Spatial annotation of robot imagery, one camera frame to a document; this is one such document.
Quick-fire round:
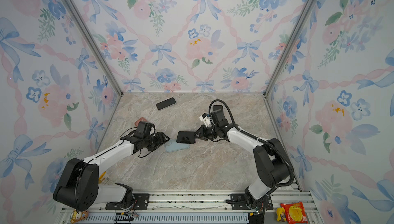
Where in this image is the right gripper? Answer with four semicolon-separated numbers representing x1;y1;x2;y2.
192;126;220;142

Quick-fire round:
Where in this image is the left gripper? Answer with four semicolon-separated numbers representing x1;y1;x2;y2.
144;131;170;151

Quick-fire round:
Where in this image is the light blue phone case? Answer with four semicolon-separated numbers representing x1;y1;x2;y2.
165;139;190;153

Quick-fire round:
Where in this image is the black phone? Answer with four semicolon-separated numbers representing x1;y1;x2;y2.
212;105;223;112
156;97;176;110
176;131;197;145

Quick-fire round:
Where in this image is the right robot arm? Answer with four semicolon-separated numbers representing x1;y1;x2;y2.
195;109;295;210

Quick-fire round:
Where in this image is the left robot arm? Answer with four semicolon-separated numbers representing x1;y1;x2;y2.
53;121;170;212

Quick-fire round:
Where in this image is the pink phone case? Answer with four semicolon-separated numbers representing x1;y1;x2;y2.
134;117;148;127

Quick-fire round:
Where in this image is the yellow snack packet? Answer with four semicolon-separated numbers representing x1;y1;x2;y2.
98;171;109;184

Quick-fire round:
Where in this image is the yellow toy figure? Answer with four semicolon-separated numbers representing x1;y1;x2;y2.
276;207;287;222

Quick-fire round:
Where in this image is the monkey plush toy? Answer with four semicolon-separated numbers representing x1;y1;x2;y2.
70;210;89;224

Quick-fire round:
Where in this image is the red snack packet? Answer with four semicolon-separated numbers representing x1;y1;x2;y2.
281;202;308;224

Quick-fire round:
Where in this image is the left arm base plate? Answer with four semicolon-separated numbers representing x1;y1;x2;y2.
105;193;150;211

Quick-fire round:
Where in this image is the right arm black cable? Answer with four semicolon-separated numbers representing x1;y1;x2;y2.
208;99;295;195

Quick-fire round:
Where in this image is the aluminium rail frame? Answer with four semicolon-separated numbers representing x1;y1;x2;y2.
55;190;324;224

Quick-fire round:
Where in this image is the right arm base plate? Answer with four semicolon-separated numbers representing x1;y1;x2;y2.
226;193;274;211

